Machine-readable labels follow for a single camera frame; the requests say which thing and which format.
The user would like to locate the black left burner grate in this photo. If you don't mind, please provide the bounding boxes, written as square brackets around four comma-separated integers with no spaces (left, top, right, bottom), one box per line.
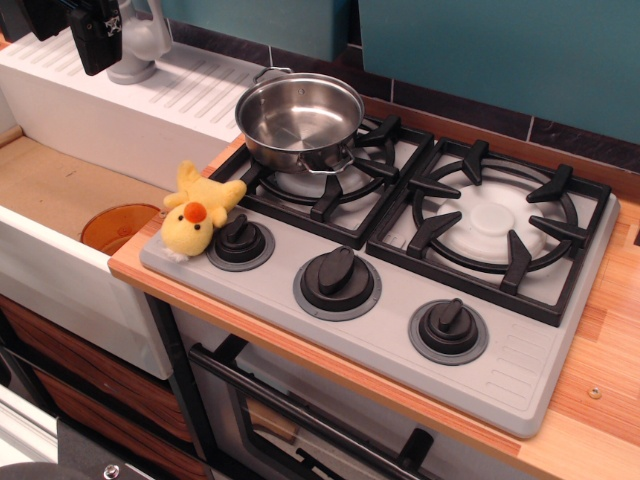
[210,115,435,249]

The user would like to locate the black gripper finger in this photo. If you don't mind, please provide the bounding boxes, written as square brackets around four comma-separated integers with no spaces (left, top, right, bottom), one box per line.
[22,0,68,41]
[68,1,122,76]

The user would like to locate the oven door with handle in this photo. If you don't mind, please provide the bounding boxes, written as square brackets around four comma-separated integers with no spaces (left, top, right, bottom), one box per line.
[188,335,510,479]

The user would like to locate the black left stove knob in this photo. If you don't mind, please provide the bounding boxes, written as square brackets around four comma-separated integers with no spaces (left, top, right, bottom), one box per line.
[206,214,275,272]

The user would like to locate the grey toy faucet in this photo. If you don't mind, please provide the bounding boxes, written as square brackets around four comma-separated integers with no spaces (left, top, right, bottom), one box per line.
[107,0,173,85]

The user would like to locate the grey toy stove top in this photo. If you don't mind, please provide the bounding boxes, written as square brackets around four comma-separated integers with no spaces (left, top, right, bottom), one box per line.
[138,113,621,440]

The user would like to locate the black stove knob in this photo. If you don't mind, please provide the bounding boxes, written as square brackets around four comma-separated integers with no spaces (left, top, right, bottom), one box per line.
[206,214,275,272]
[293,246,382,322]
[408,298,489,366]

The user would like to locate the black middle stove knob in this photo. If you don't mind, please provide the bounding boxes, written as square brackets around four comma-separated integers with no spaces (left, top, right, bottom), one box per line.
[293,246,382,322]

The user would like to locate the orange sink drain disc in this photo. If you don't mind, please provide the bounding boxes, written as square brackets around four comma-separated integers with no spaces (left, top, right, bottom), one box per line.
[80,203,160,256]

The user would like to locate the white toy sink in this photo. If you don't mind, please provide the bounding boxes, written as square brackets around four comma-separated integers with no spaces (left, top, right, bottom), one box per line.
[1,31,258,379]

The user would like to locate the yellow stuffed duck toy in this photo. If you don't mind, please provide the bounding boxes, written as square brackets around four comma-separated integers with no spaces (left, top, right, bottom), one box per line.
[160,160,247,261]

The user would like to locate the black right burner grate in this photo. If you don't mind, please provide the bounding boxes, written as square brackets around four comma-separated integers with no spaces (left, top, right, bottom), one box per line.
[366,139,619,327]

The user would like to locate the black burner grate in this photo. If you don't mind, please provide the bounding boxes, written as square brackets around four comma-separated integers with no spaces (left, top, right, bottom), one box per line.
[366,139,619,327]
[210,115,435,249]

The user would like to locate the stainless steel pan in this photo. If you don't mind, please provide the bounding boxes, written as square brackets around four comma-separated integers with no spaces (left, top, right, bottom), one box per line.
[235,67,365,175]

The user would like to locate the black right stove knob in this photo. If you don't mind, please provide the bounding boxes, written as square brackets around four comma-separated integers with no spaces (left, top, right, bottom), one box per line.
[408,298,489,366]

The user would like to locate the wooden drawer fronts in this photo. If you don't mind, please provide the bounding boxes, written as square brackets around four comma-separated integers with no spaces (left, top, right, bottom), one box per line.
[1,298,212,479]

